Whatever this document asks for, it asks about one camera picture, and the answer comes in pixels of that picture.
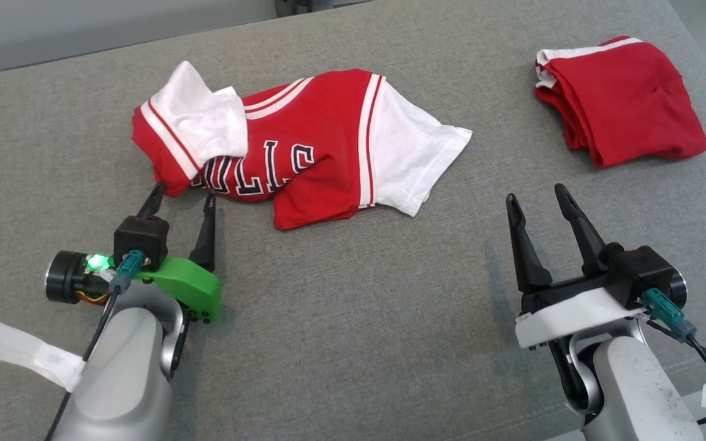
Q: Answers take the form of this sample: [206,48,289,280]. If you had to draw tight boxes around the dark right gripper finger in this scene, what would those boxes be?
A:
[506,194,553,292]
[554,183,608,275]

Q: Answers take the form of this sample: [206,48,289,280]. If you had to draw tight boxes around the red Bulls 23 shorts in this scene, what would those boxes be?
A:
[534,36,706,169]

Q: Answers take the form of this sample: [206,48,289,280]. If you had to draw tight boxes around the white tape tag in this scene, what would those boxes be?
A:
[0,321,87,393]

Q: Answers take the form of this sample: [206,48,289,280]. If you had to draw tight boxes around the red white Bulls jersey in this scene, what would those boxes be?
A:
[131,60,473,231]

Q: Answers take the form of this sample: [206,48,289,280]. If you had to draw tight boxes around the camera cable teal plug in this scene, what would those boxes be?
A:
[44,250,145,441]
[642,288,706,426]

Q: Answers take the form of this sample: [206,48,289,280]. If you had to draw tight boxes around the left camera cable teal plug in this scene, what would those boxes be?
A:
[44,250,145,441]

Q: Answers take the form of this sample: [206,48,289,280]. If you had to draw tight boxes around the grey metal partition post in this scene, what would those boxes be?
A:
[275,0,335,18]

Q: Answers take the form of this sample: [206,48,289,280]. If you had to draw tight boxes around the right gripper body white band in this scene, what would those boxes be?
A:
[515,273,688,350]

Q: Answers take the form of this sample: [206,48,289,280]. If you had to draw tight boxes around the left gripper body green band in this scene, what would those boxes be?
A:
[45,250,222,323]

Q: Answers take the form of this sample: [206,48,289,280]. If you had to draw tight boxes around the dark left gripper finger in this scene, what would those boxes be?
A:
[137,181,165,219]
[189,191,218,272]

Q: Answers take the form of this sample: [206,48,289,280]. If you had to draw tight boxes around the right camera cable teal plug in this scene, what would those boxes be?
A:
[642,288,706,426]

